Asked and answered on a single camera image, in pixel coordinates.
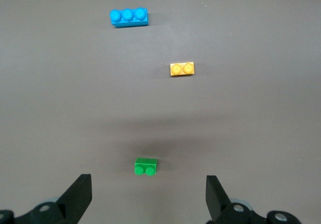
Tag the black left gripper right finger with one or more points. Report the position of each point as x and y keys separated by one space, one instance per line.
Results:
x=215 y=201

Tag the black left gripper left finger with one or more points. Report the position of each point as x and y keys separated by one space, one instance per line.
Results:
x=75 y=199

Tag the yellow two-stud block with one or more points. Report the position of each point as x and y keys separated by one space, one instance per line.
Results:
x=181 y=69

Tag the green two-stud block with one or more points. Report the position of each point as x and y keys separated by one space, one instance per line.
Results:
x=145 y=162

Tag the blue three-stud block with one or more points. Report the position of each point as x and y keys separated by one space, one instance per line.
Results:
x=130 y=20

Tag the brown table cover sheet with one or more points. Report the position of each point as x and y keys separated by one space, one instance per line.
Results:
x=75 y=96

